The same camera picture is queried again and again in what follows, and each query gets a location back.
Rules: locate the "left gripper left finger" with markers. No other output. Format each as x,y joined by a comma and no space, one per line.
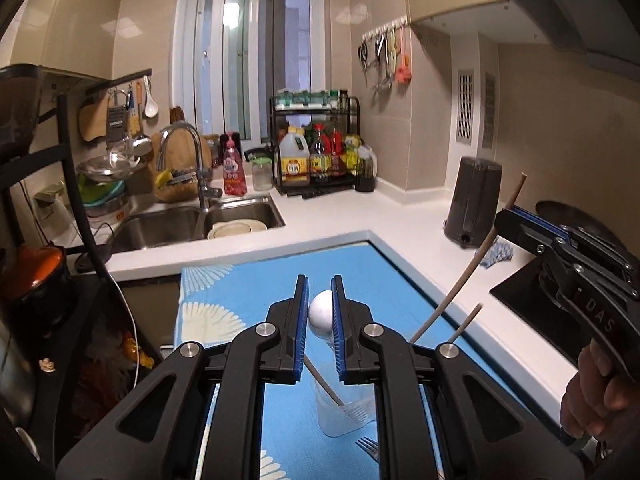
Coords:
198,415

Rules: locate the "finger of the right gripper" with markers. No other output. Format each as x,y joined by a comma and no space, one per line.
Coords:
538,220
530,237

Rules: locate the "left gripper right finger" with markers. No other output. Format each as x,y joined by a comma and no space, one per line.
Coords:
440,415

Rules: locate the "wooden chopstick four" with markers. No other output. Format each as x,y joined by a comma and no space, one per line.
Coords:
458,285

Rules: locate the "wooden chopstick three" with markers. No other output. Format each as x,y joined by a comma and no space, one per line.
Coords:
465,324

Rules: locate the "white handled metal fork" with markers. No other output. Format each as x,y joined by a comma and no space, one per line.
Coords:
370,447

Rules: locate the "person's right hand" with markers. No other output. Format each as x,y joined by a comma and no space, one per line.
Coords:
597,403

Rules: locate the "black wok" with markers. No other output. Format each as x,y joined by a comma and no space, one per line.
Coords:
565,215

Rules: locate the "blue white dish cloth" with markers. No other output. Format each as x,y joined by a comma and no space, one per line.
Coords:
500,251

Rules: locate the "black electric kettle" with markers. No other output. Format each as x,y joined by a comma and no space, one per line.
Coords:
474,204

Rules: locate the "blue white patterned mat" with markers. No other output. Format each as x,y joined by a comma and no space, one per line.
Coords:
286,437

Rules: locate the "clear plastic utensil holder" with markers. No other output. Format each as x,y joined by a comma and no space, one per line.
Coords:
358,408

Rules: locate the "dark soy sauce bottle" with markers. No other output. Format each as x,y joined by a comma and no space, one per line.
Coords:
319,157

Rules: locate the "hanging utensil set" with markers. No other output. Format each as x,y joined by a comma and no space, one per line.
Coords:
385,57

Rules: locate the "white plate in sink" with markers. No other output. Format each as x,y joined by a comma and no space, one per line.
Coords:
235,227

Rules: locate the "black condiment rack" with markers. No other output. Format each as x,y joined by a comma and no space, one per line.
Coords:
339,114

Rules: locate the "stainless steel sink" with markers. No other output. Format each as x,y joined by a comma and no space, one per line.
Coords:
188,223

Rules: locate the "range hood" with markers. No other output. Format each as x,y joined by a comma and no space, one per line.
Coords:
605,31

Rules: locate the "yellow label oil jug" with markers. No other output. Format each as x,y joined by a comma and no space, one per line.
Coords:
294,158

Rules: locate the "orange pot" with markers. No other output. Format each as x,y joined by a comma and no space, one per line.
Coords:
31,269

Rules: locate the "wooden cutting board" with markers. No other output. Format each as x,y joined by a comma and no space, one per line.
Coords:
180,155

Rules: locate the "pink dish soap bottle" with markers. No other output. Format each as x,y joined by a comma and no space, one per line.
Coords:
233,171

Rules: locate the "glass jar green lid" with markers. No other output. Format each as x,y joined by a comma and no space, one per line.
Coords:
262,173

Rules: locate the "metal bowl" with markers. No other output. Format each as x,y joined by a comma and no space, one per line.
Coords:
109,168

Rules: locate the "metal box grater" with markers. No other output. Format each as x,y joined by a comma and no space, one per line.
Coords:
116,124

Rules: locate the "white hanging ladle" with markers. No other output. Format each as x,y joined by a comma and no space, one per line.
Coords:
150,106

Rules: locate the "black shelving rack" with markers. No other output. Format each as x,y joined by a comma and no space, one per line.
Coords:
21,92

